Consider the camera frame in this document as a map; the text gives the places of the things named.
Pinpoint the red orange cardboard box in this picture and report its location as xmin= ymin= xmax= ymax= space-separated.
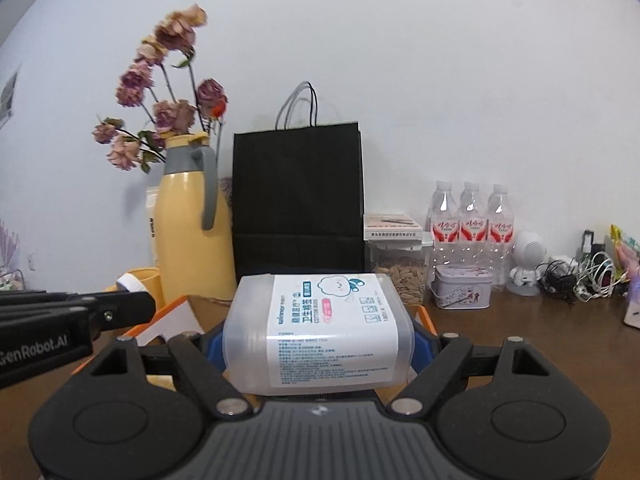
xmin=69 ymin=294 xmax=440 ymax=396

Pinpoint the white metal tin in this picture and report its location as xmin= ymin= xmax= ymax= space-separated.
xmin=431 ymin=264 xmax=492 ymax=310

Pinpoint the clear seed container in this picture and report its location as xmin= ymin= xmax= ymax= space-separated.
xmin=367 ymin=240 xmax=432 ymax=308

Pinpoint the yellow ceramic mug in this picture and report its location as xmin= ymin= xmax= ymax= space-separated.
xmin=105 ymin=268 xmax=166 ymax=311

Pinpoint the water bottle left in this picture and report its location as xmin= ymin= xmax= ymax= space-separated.
xmin=426 ymin=181 xmax=459 ymax=284

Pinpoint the water bottle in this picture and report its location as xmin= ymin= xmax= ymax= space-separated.
xmin=487 ymin=184 xmax=514 ymax=289
xmin=458 ymin=182 xmax=488 ymax=264
xmin=426 ymin=181 xmax=459 ymax=284

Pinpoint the yellow thermos jug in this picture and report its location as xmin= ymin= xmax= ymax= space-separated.
xmin=153 ymin=133 xmax=236 ymax=301

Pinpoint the white robot figurine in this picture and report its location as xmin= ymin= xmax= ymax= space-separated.
xmin=506 ymin=231 xmax=547 ymax=297

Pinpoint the water bottle middle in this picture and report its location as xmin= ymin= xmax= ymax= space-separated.
xmin=458 ymin=182 xmax=488 ymax=264

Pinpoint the water bottle right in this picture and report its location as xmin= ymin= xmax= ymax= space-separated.
xmin=487 ymin=184 xmax=514 ymax=289

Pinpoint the white flat box on container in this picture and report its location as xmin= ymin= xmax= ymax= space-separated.
xmin=363 ymin=214 xmax=423 ymax=240

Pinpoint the purple white tissue box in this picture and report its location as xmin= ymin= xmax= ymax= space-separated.
xmin=624 ymin=276 xmax=640 ymax=330

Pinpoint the black paper shopping bag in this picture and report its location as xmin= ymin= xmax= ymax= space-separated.
xmin=231 ymin=81 xmax=366 ymax=278

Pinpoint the dried pink rose bouquet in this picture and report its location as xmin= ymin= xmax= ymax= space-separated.
xmin=92 ymin=3 xmax=229 ymax=174

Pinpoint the tangled cables pile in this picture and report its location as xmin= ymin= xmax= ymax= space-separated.
xmin=539 ymin=228 xmax=629 ymax=306

